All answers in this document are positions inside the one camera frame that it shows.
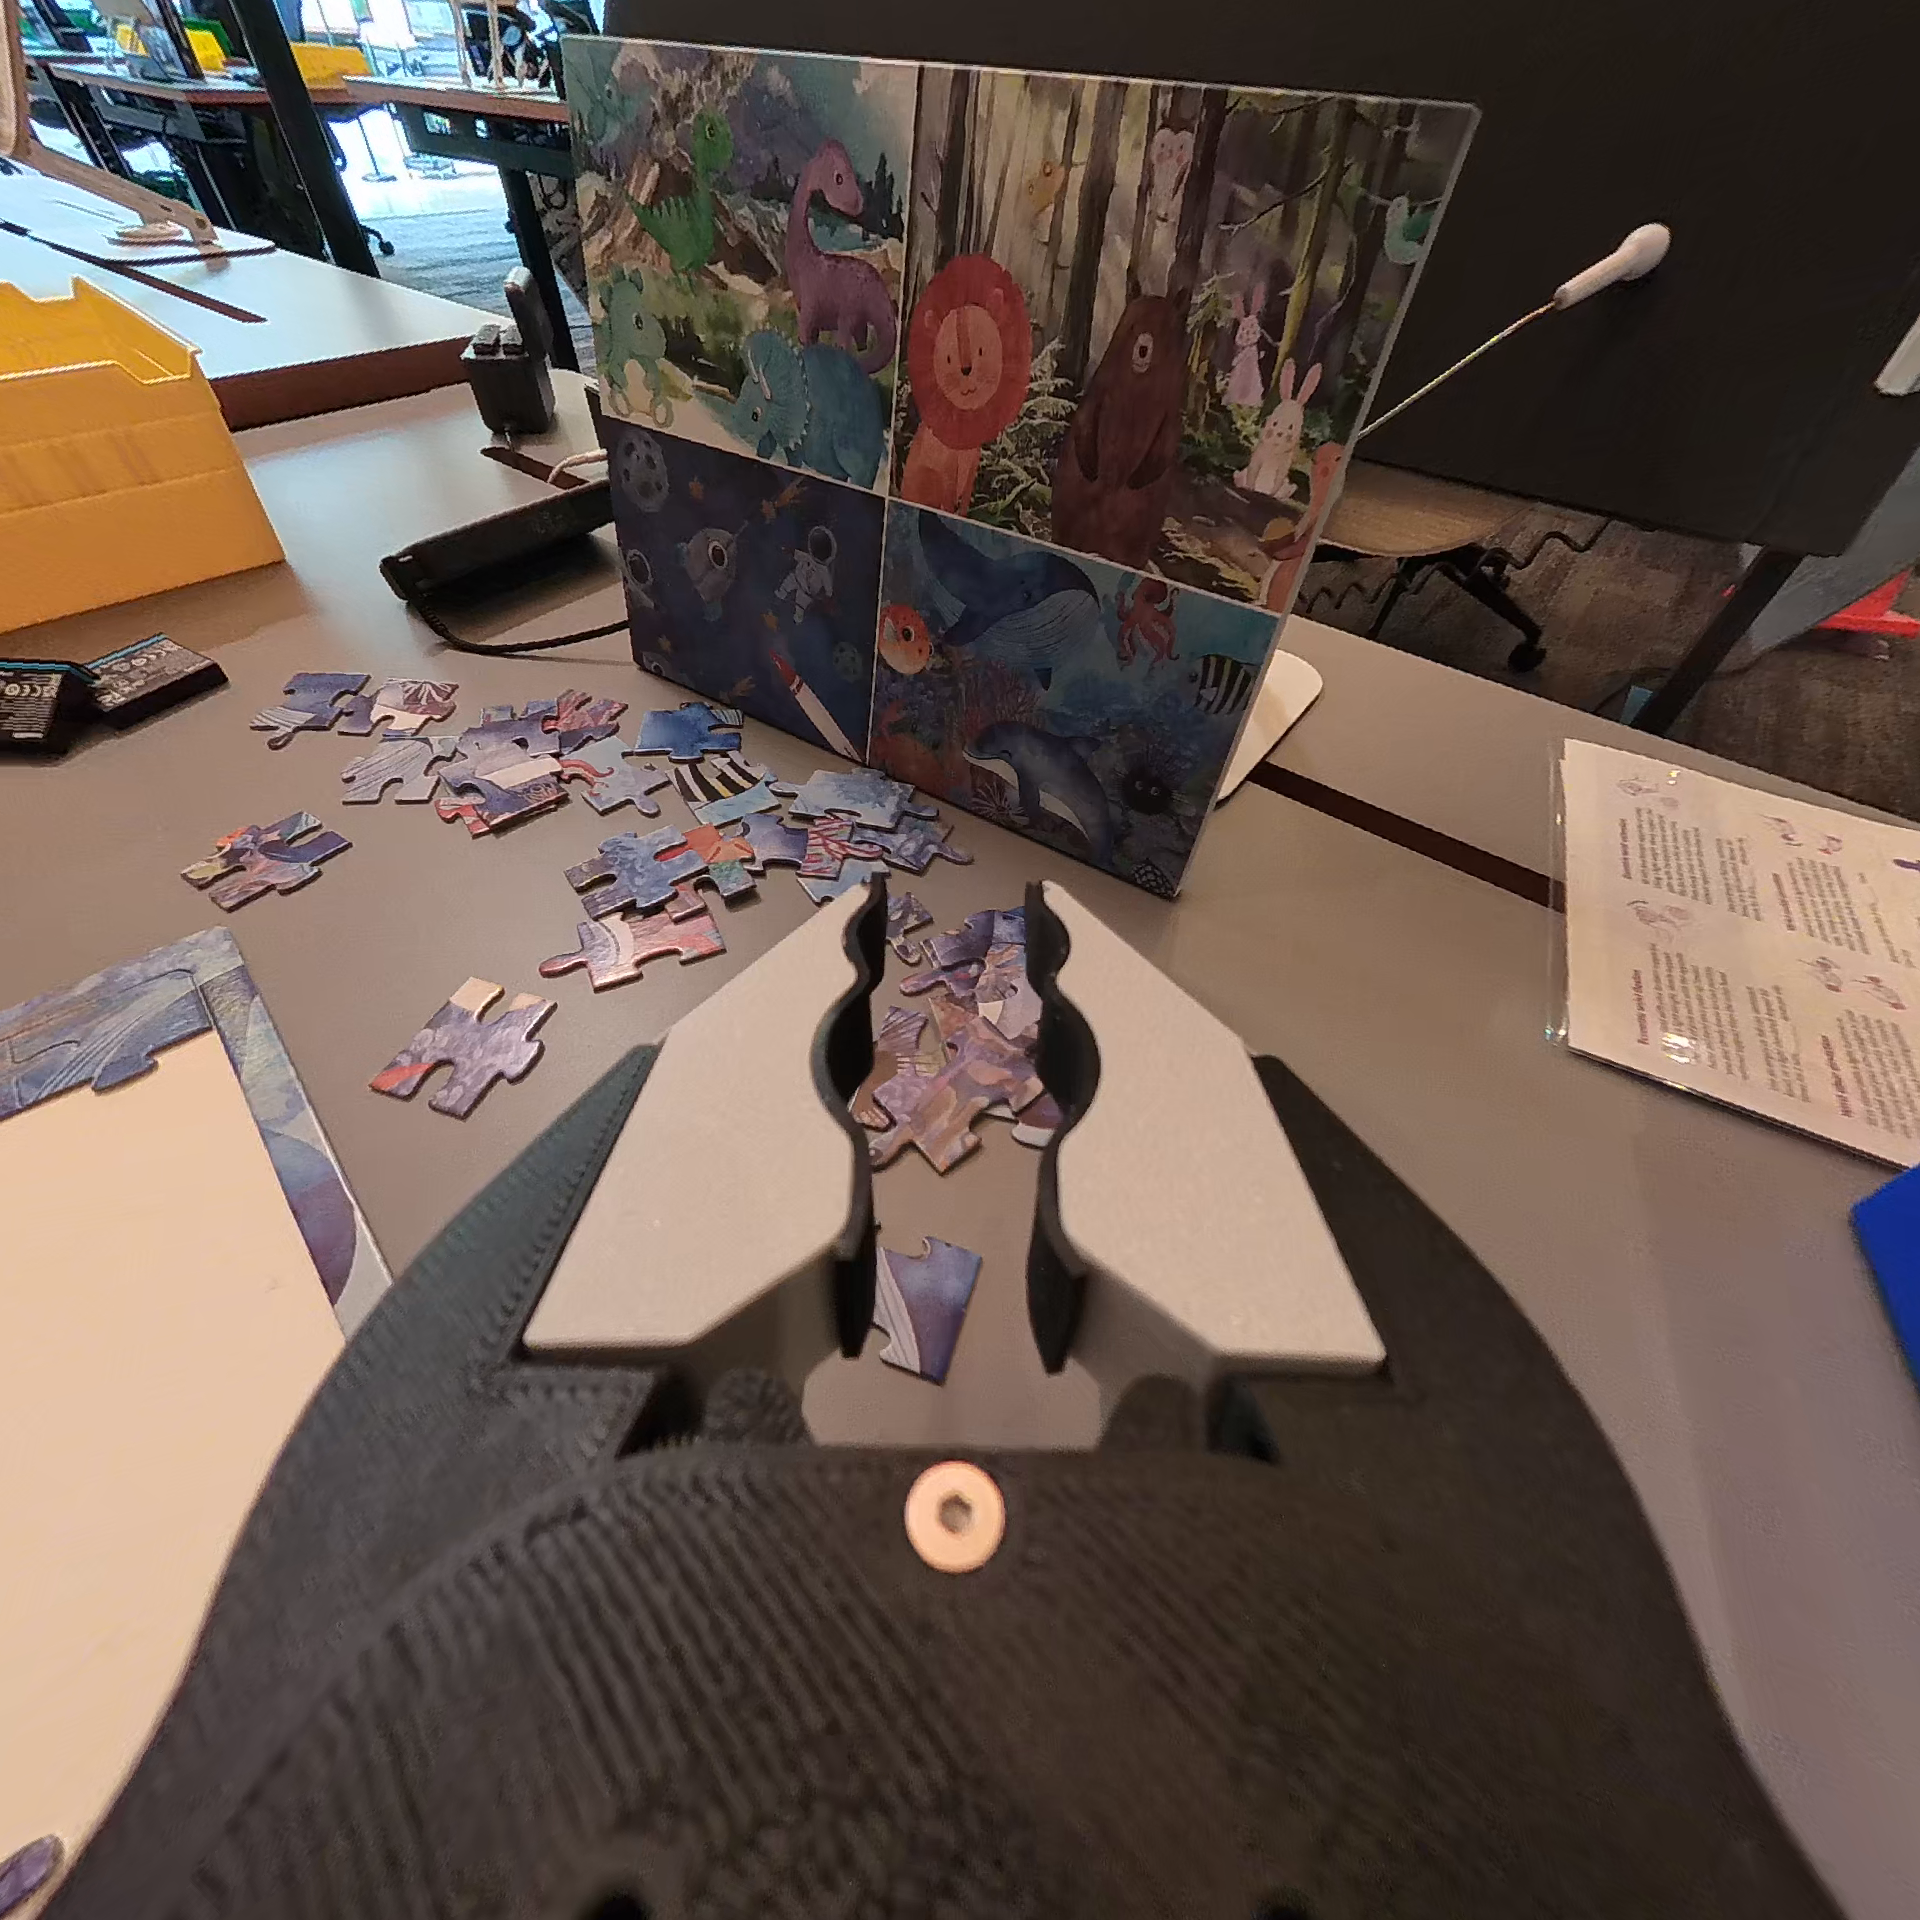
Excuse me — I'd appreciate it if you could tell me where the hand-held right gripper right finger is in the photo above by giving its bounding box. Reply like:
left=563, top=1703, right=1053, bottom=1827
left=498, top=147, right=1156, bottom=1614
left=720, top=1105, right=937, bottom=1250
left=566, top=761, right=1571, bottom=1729
left=1025, top=880, right=1390, bottom=1451

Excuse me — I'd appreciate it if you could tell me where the yellow plastic bin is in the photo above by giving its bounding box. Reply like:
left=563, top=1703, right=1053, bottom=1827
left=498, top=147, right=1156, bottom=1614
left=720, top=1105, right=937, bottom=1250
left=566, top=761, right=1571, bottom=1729
left=0, top=278, right=288, bottom=635

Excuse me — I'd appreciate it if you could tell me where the black braided cable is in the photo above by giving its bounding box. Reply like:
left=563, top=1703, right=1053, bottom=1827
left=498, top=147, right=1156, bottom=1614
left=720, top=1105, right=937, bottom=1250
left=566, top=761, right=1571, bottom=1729
left=398, top=586, right=633, bottom=656

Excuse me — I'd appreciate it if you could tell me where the pile of puzzle pieces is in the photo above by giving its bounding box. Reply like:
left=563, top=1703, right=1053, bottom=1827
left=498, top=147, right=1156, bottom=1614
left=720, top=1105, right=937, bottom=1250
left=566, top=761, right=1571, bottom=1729
left=180, top=669, right=1104, bottom=1173

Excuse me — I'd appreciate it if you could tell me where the white flat base plate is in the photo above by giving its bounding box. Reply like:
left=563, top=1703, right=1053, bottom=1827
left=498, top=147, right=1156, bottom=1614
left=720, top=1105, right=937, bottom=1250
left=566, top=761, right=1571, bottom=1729
left=1211, top=656, right=1325, bottom=801

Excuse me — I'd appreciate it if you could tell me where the illustrated animal puzzle box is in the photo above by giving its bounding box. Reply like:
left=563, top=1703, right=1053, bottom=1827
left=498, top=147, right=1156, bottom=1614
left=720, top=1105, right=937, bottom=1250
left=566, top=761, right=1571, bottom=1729
left=563, top=33, right=1478, bottom=904

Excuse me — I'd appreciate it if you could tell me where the blue striped jigsaw piece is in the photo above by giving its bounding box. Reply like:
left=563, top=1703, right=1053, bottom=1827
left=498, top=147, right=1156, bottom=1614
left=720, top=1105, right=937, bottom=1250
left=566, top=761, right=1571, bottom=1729
left=873, top=1237, right=986, bottom=1386

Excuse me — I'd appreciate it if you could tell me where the instruction sheet in plastic sleeve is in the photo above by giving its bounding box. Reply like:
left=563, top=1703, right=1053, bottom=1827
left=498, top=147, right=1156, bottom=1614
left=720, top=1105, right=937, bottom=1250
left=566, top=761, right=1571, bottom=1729
left=1542, top=737, right=1920, bottom=1173

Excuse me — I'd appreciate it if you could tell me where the thin rod with white tip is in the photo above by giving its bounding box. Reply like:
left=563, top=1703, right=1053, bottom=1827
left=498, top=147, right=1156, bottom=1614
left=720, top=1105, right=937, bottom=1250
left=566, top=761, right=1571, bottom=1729
left=1368, top=222, right=1674, bottom=437

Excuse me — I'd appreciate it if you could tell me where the blue storage bin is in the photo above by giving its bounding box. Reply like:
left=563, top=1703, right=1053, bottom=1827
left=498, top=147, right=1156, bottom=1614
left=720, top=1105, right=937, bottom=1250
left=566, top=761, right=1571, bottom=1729
left=1852, top=1154, right=1920, bottom=1384

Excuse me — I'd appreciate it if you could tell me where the wooden frame stand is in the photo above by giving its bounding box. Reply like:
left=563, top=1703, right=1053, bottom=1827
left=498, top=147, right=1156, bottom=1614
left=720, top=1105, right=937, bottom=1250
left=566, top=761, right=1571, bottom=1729
left=0, top=143, right=232, bottom=271

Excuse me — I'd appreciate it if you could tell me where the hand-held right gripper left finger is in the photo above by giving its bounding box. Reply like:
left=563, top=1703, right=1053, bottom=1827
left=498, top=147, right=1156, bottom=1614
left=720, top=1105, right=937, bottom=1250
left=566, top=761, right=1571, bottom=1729
left=517, top=879, right=893, bottom=1449

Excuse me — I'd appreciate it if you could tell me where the black battery charger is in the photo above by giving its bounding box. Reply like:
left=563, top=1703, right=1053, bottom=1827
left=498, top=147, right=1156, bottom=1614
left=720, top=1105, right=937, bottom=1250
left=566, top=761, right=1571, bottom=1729
left=461, top=267, right=558, bottom=437

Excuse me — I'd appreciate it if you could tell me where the beige office chair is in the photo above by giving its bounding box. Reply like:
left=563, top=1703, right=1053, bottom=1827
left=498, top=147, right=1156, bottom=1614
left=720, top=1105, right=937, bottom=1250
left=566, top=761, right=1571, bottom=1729
left=1296, top=504, right=1555, bottom=678

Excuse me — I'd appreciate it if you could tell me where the black flat device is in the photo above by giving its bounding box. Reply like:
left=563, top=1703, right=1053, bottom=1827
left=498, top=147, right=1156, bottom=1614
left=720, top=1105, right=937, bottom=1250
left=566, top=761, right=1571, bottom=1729
left=380, top=487, right=617, bottom=601

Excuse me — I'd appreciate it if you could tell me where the cream puzzle frame tray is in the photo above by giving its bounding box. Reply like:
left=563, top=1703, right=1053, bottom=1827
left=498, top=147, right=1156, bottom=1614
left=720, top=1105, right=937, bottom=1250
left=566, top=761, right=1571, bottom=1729
left=0, top=926, right=395, bottom=1920

